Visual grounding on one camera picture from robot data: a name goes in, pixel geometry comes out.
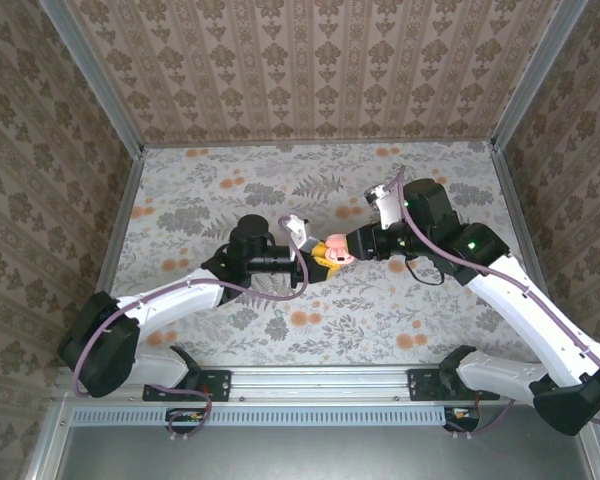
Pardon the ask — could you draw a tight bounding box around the grey metal shelf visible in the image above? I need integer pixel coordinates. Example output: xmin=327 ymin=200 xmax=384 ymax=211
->
xmin=24 ymin=394 xmax=600 ymax=480

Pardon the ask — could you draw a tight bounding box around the small black electronics box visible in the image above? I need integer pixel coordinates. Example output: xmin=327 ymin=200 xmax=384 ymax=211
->
xmin=443 ymin=405 xmax=481 ymax=432
xmin=165 ymin=407 xmax=207 ymax=434

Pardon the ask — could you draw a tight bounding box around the thin black cable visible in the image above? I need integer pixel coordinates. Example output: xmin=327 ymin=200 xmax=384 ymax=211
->
xmin=403 ymin=253 xmax=447 ymax=287

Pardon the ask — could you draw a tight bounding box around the aluminium table side rail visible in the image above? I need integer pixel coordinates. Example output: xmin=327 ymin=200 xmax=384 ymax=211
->
xmin=95 ymin=149 xmax=146 ymax=296
xmin=488 ymin=142 xmax=556 ymax=321

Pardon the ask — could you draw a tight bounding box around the aluminium base extrusion rail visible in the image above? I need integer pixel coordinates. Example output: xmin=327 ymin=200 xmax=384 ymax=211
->
xmin=54 ymin=366 xmax=531 ymax=404

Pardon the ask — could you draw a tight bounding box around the grey slotted cable duct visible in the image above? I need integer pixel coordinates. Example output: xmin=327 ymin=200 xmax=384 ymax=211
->
xmin=72 ymin=404 xmax=449 ymax=427

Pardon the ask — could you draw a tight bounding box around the aluminium frame post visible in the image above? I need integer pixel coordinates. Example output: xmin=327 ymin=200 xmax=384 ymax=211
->
xmin=490 ymin=0 xmax=590 ymax=151
xmin=38 ymin=0 xmax=145 ymax=157

